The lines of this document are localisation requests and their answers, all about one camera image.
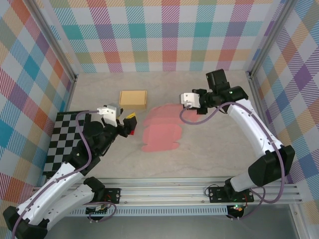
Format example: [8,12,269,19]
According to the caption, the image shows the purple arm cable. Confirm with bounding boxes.
[179,102,287,222]
[11,110,118,239]

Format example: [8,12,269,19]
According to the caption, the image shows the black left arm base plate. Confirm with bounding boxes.
[103,188,122,205]

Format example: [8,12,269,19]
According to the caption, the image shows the yellow paper box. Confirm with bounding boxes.
[119,90,148,110]

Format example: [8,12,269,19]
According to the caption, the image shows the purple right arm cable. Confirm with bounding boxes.
[179,102,287,222]

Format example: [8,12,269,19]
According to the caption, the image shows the aluminium corner post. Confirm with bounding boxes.
[28,0,78,83]
[245,0,299,78]

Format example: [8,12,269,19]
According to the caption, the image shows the pink paper box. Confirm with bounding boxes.
[141,104,200,152]

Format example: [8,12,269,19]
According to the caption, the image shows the aluminium rail frame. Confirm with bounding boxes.
[27,175,304,207]

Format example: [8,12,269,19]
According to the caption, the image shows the slotted grey cable duct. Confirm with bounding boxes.
[38,208,229,217]

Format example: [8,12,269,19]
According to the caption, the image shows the black grey checkerboard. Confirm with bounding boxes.
[42,111,92,178]

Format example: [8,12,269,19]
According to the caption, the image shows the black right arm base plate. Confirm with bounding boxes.
[208,186,255,204]

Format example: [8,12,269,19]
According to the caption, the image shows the black round cable mount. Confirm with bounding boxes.
[225,211,242,220]
[87,213,105,223]

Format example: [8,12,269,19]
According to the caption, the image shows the aluminium side rail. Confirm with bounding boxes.
[246,72,286,184]

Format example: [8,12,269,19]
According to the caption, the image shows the small green circuit board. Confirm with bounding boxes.
[86,204,108,215]

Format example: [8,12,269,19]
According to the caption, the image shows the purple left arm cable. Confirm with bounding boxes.
[11,110,118,239]

